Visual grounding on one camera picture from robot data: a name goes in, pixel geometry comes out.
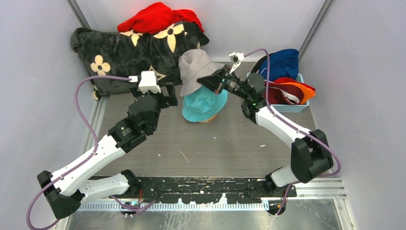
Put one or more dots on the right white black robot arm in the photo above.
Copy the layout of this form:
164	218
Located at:
309	149

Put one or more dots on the dark red bucket hat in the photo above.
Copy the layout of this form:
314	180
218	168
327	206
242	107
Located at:
283	94

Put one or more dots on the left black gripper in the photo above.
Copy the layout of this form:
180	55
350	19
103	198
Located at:
167	100

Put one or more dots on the bright red bucket hat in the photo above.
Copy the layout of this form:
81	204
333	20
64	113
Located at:
295	81

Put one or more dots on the black floral plush blanket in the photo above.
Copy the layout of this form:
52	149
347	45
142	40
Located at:
125	54

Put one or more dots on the orange bucket hat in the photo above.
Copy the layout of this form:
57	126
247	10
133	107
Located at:
308	91

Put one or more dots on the red cloth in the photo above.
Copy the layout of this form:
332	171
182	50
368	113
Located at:
157	17

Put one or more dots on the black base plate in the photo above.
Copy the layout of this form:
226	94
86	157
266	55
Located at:
204	190

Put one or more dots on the wooden hat stand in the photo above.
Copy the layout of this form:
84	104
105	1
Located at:
209	120

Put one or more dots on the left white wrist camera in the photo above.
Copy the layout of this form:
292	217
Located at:
145	82

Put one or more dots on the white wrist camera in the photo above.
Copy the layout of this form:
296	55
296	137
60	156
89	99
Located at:
145	82
236	59

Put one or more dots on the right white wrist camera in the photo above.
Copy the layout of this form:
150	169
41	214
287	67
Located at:
236	59

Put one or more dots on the light blue plastic basket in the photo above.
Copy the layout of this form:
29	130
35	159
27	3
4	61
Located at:
283	108

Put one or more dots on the blue bucket hat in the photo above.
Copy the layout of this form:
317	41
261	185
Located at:
283	63

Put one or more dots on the grey bucket hat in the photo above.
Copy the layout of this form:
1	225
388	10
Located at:
195	64

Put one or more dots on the turquoise bucket hat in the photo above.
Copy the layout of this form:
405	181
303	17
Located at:
203	104

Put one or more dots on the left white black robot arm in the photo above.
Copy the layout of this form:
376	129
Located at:
70	187

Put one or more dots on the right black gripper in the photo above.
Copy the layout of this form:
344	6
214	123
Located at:
215	80

